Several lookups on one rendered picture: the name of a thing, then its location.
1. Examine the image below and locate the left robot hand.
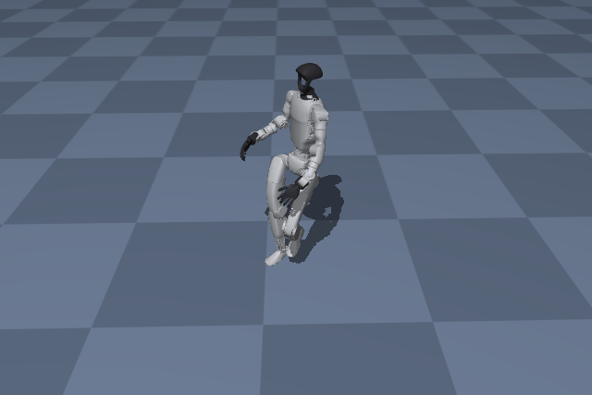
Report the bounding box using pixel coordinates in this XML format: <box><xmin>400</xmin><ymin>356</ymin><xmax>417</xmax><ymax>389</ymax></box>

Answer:
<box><xmin>277</xmin><ymin>176</ymin><xmax>309</xmax><ymax>208</ymax></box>

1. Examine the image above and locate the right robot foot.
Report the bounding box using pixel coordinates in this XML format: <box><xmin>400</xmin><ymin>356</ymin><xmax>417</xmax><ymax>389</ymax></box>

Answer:
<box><xmin>265</xmin><ymin>245</ymin><xmax>288</xmax><ymax>266</ymax></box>

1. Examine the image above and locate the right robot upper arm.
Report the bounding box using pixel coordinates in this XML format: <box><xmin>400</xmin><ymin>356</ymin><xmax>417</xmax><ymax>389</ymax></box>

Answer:
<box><xmin>274</xmin><ymin>90</ymin><xmax>299</xmax><ymax>130</ymax></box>

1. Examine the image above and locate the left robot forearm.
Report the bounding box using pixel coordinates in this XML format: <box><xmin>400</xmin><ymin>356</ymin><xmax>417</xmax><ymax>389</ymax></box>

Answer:
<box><xmin>298</xmin><ymin>145</ymin><xmax>325</xmax><ymax>187</ymax></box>

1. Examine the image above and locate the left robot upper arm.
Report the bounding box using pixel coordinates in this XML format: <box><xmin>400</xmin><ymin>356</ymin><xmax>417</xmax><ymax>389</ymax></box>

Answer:
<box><xmin>309</xmin><ymin>105</ymin><xmax>328</xmax><ymax>156</ymax></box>

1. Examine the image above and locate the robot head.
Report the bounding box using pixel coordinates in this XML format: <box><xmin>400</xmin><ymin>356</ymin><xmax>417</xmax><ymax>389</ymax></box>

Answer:
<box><xmin>296</xmin><ymin>63</ymin><xmax>323</xmax><ymax>100</ymax></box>

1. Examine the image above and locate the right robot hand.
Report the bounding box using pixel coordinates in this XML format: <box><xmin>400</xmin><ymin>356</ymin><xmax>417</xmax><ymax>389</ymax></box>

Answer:
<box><xmin>240</xmin><ymin>132</ymin><xmax>258</xmax><ymax>161</ymax></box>

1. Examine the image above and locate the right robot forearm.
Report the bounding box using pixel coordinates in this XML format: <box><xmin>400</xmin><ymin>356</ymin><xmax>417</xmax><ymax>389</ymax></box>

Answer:
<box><xmin>251</xmin><ymin>120</ymin><xmax>278</xmax><ymax>143</ymax></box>

